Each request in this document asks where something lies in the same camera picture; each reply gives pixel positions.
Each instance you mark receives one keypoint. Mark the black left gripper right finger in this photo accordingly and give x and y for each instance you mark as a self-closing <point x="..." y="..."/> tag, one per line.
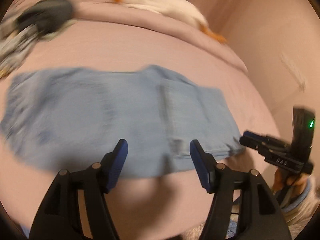
<point x="245" y="194"/>

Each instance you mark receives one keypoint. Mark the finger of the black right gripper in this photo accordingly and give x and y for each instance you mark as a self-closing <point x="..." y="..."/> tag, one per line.
<point x="254" y="142"/>
<point x="253" y="134"/>

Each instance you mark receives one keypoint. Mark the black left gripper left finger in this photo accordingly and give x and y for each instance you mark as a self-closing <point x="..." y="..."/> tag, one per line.
<point x="58" y="216"/>

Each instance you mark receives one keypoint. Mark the light blue denim jeans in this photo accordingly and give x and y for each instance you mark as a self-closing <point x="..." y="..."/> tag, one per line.
<point x="71" y="117"/>

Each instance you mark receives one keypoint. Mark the white fluffy sleeve forearm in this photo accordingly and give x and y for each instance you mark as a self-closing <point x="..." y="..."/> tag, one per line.
<point x="299" y="212"/>

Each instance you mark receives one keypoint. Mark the right hand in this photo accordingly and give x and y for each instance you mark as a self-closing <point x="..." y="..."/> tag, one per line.
<point x="298" y="182"/>

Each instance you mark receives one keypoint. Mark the pink bed sheet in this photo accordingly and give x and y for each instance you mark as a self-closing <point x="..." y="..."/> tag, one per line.
<point x="154" y="208"/>

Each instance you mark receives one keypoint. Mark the white goose plush toy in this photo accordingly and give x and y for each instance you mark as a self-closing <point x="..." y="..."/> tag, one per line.
<point x="180" y="10"/>

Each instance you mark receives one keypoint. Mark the pink quilted duvet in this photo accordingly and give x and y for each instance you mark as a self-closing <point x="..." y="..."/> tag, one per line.
<point x="105" y="11"/>

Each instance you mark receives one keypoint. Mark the dark blue folded sweater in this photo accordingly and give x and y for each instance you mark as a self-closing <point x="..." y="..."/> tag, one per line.
<point x="47" y="15"/>

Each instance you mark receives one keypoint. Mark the black tracking camera box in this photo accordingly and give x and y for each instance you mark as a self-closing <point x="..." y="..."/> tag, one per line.
<point x="303" y="130"/>

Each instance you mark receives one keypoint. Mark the white wall power strip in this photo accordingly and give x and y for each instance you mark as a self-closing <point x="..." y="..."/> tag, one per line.
<point x="294" y="71"/>

